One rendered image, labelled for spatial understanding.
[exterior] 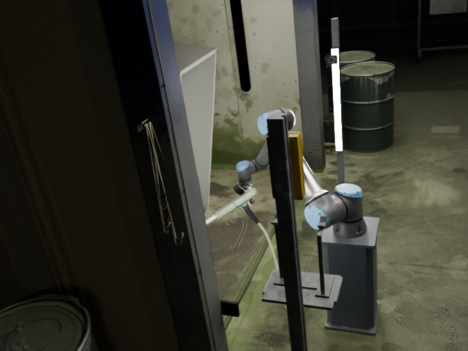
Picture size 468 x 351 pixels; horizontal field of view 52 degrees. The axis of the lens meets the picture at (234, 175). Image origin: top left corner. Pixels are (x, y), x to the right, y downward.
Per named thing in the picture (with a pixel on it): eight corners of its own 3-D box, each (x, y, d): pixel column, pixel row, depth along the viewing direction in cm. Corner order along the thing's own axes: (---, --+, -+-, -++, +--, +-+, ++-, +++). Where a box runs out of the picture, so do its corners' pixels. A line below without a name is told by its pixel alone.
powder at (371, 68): (338, 67, 540) (338, 66, 539) (388, 62, 532) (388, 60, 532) (342, 79, 491) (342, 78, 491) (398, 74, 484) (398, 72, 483)
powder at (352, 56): (379, 52, 579) (379, 51, 578) (367, 63, 537) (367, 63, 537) (335, 53, 605) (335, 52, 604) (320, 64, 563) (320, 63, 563)
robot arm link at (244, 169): (246, 157, 333) (249, 174, 337) (232, 163, 328) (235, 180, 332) (254, 161, 325) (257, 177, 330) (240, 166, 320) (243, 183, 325)
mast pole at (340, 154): (339, 214, 420) (330, 19, 351) (340, 212, 424) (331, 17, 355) (345, 214, 418) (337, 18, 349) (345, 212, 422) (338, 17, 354)
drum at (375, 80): (339, 138, 578) (336, 64, 541) (388, 134, 569) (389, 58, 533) (344, 157, 525) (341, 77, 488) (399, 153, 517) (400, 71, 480)
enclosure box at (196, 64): (128, 240, 323) (120, 62, 266) (166, 198, 374) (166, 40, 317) (177, 253, 314) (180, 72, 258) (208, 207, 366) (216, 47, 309)
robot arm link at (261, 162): (294, 99, 286) (260, 158, 342) (278, 104, 280) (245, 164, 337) (305, 114, 282) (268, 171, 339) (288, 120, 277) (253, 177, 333)
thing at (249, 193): (273, 211, 308) (252, 184, 301) (273, 214, 303) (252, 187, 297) (212, 248, 321) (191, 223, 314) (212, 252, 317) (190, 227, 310)
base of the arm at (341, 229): (368, 221, 285) (368, 207, 280) (364, 239, 269) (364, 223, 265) (336, 219, 291) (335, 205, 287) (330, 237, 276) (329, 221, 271)
